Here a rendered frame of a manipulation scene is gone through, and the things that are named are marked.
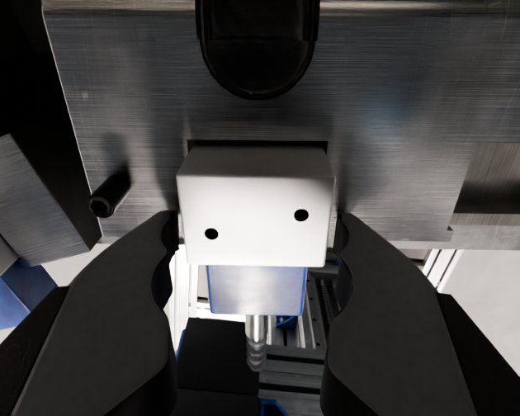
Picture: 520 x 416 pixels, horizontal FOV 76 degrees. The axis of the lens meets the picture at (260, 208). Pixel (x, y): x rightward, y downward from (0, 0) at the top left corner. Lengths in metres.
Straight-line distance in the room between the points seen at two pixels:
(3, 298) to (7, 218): 0.05
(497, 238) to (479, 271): 1.25
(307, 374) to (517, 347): 1.55
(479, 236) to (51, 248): 0.29
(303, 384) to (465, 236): 0.31
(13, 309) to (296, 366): 0.37
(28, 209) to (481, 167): 0.23
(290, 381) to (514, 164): 0.39
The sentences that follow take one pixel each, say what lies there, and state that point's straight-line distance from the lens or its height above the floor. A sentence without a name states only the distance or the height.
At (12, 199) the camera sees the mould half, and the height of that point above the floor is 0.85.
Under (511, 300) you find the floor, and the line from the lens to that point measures 1.74.
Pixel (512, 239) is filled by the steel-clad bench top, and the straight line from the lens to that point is 0.32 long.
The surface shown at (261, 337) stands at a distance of 0.18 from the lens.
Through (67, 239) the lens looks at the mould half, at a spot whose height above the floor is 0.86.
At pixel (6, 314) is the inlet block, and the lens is 0.26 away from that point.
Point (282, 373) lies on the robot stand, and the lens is 0.51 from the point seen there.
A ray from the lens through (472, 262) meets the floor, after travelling 1.51.
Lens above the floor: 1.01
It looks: 60 degrees down
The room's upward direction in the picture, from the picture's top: 178 degrees counter-clockwise
